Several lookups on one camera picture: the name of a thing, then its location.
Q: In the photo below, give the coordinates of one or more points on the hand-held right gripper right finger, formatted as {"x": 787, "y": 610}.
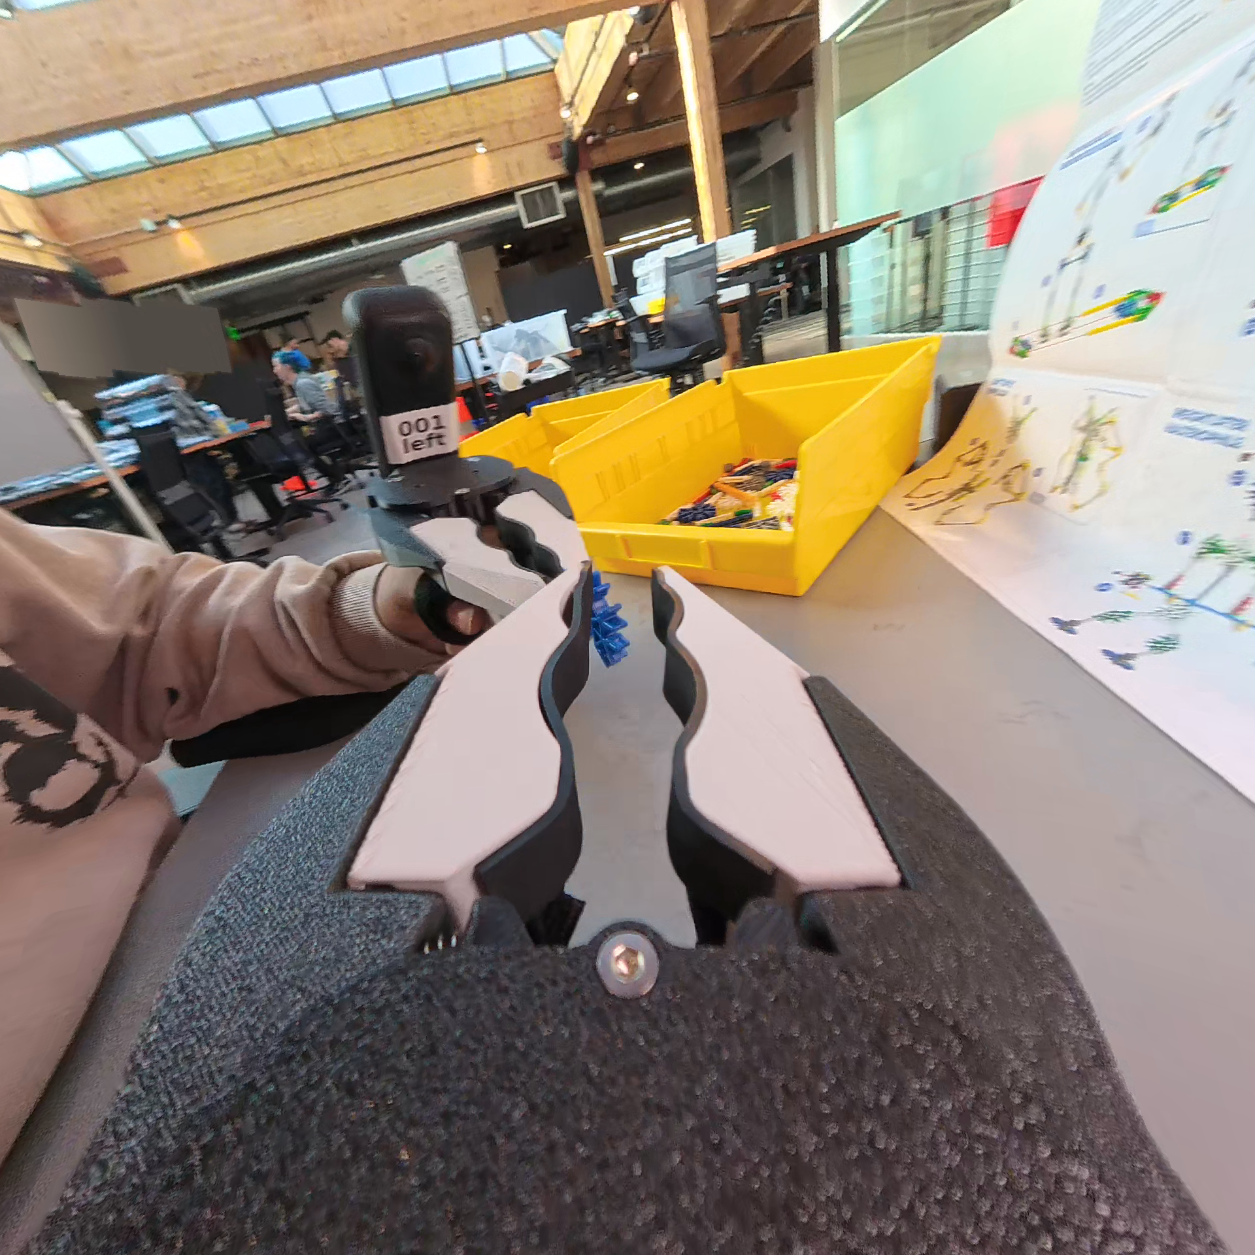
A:
{"x": 775, "y": 784}

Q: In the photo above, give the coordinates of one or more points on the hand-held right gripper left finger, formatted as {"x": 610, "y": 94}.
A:
{"x": 471, "y": 774}

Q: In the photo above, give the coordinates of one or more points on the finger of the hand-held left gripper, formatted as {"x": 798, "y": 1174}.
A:
{"x": 550, "y": 524}
{"x": 471, "y": 563}

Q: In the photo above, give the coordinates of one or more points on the large blue connector fan assembly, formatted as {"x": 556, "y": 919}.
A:
{"x": 610, "y": 623}

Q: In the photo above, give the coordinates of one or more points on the pile of toy pieces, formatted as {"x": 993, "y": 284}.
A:
{"x": 736, "y": 495}

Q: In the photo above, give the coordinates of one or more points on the yellow storage bin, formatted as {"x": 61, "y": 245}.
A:
{"x": 550, "y": 421}
{"x": 863, "y": 440}

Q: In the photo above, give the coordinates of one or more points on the person's left forearm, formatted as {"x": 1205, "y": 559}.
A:
{"x": 196, "y": 626}

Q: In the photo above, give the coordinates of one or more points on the grey desk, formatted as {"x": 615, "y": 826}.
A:
{"x": 980, "y": 784}

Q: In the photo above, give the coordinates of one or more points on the dark standing desk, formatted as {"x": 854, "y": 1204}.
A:
{"x": 805, "y": 244}

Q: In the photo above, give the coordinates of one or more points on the person's left hand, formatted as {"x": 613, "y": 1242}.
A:
{"x": 398, "y": 607}

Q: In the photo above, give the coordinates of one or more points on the white writing board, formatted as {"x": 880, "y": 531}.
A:
{"x": 438, "y": 284}

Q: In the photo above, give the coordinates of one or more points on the clear plastic bag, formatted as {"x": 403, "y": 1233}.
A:
{"x": 526, "y": 347}

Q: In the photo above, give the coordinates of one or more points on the black office chair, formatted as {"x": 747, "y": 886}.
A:
{"x": 182, "y": 489}
{"x": 682, "y": 314}

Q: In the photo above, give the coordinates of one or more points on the cluttered background work table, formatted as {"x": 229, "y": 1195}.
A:
{"x": 119, "y": 440}

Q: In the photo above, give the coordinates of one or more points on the grey rolling partition board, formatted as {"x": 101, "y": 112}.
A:
{"x": 31, "y": 410}

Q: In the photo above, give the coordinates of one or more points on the toy instruction sheet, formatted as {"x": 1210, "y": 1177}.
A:
{"x": 1128, "y": 440}

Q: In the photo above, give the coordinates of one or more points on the stack of red blue bins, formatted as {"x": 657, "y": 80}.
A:
{"x": 1015, "y": 210}

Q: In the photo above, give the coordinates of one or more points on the wall air vent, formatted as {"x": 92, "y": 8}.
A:
{"x": 542, "y": 205}

